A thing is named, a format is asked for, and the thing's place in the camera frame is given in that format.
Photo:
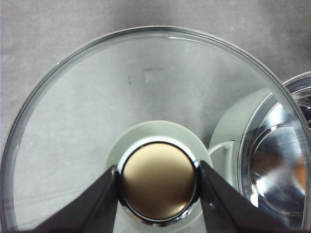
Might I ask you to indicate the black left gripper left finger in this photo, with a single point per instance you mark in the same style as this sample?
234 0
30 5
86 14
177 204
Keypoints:
93 210

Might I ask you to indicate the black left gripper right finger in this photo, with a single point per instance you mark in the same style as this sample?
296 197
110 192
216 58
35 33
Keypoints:
226 209

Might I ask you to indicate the glass pot lid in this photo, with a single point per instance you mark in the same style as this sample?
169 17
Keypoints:
153 103

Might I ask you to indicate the green electric steamer pot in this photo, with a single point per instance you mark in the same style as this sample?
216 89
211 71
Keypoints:
261 142

